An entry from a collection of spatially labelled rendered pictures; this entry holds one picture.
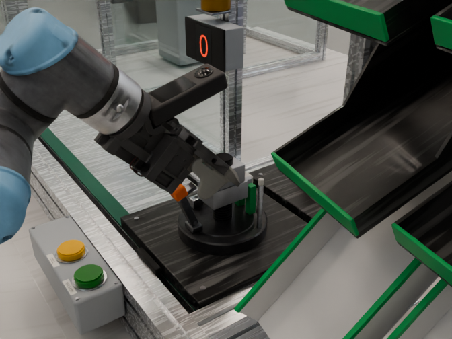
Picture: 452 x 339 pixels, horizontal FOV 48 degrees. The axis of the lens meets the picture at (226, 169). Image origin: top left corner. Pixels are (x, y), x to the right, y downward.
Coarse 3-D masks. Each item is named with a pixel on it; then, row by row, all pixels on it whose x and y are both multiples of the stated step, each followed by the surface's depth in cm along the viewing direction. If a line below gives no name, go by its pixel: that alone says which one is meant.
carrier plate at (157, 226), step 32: (192, 192) 90; (256, 192) 90; (128, 224) 82; (160, 224) 82; (288, 224) 82; (160, 256) 75; (192, 256) 75; (224, 256) 75; (256, 256) 75; (192, 288) 69; (224, 288) 69
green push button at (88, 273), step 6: (90, 264) 73; (78, 270) 72; (84, 270) 72; (90, 270) 72; (96, 270) 72; (102, 270) 72; (78, 276) 70; (84, 276) 70; (90, 276) 70; (96, 276) 70; (102, 276) 71; (78, 282) 70; (84, 282) 70; (90, 282) 70; (96, 282) 70
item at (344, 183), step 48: (384, 48) 51; (432, 48) 54; (384, 96) 54; (432, 96) 51; (288, 144) 51; (336, 144) 51; (384, 144) 49; (432, 144) 46; (336, 192) 47; (384, 192) 42
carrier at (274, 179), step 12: (264, 168) 98; (276, 168) 98; (264, 180) 94; (276, 180) 94; (288, 180) 94; (264, 192) 93; (276, 192) 90; (288, 192) 90; (300, 192) 90; (288, 204) 88; (300, 204) 87; (312, 204) 87; (300, 216) 86; (312, 216) 84
